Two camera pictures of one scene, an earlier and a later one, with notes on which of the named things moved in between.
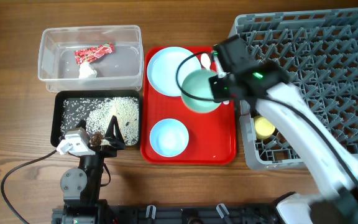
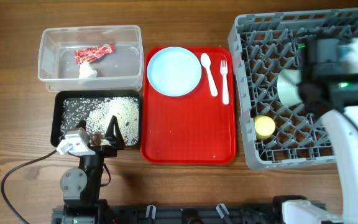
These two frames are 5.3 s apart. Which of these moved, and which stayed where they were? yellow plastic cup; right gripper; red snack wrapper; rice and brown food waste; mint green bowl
Moved: right gripper; mint green bowl
Stayed: rice and brown food waste; red snack wrapper; yellow plastic cup
